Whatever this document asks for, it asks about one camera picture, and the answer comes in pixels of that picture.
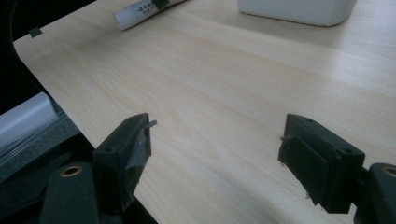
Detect grey plastic toothbrush holder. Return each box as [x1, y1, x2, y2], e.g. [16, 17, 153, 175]
[236, 0, 359, 28]

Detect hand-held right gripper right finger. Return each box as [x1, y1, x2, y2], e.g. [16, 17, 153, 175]
[277, 113, 367, 216]

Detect grey tape strip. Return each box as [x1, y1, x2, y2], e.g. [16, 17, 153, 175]
[28, 26, 44, 39]

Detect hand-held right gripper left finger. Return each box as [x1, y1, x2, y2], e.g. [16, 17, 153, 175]
[92, 112, 159, 217]

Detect white and purple toothpaste tube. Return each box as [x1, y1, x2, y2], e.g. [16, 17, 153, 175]
[113, 0, 189, 32]

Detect silver metal floor rail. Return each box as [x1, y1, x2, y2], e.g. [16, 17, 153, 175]
[0, 91, 69, 158]

